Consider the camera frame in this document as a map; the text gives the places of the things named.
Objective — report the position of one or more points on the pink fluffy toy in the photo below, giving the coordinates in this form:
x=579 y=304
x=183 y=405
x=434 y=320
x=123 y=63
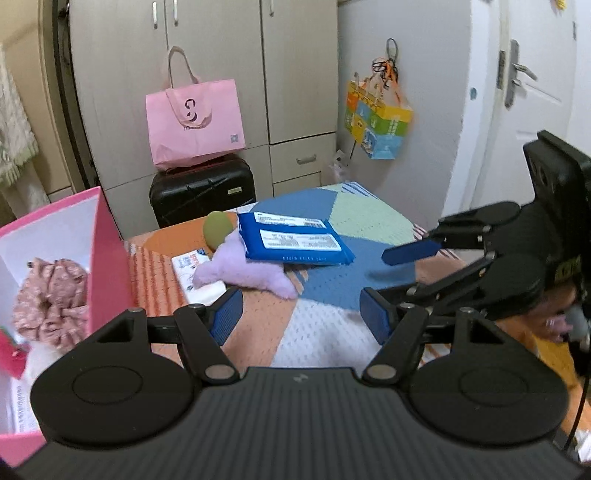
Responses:
x=11 y=357

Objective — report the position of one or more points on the colourful paper gift bag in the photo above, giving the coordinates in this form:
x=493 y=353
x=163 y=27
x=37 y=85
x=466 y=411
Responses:
x=378 y=124

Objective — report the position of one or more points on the green sponge egg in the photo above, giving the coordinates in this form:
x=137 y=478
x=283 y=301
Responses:
x=217 y=228

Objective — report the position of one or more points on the white printed paper sheet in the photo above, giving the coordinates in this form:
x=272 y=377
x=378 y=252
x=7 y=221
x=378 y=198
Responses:
x=23 y=406

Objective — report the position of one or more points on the grey wooden wardrobe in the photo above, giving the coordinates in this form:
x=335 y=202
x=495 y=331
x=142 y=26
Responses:
x=295 y=69

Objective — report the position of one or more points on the cream knitted cardigan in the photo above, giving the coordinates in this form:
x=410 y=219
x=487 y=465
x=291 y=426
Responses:
x=14 y=129

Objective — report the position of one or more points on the purple plush toy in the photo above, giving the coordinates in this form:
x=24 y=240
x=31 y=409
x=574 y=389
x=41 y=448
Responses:
x=231 y=272

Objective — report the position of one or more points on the white door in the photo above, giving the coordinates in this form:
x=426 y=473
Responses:
x=545 y=120

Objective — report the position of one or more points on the pink cardboard box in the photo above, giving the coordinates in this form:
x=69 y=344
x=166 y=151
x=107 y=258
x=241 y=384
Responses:
x=111 y=277

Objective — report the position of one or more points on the floral fabric scrunchie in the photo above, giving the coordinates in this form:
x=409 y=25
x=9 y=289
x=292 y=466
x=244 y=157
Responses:
x=51 y=300

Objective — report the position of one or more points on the white tissue pack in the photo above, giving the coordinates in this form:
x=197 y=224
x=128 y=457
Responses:
x=189 y=267

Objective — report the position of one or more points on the black suitcase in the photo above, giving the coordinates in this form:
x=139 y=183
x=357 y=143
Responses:
x=198 y=194

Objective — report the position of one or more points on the person's right hand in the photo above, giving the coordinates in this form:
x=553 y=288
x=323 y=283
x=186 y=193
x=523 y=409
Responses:
x=556 y=323

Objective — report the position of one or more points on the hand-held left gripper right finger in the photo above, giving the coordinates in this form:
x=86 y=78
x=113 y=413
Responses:
x=376 y=318

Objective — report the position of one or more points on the patchwork knitted blanket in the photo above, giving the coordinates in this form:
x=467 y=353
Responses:
x=323 y=332

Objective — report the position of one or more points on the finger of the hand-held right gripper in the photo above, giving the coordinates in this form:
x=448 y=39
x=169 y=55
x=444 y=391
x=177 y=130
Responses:
x=443 y=286
x=408 y=253

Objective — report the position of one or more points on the pink tote bag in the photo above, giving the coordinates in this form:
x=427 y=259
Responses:
x=194 y=129

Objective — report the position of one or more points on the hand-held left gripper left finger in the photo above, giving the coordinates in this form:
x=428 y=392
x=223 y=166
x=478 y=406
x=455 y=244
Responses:
x=228 y=314

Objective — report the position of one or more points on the blue wet wipes pack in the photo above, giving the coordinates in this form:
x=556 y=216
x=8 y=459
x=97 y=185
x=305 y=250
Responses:
x=295 y=242

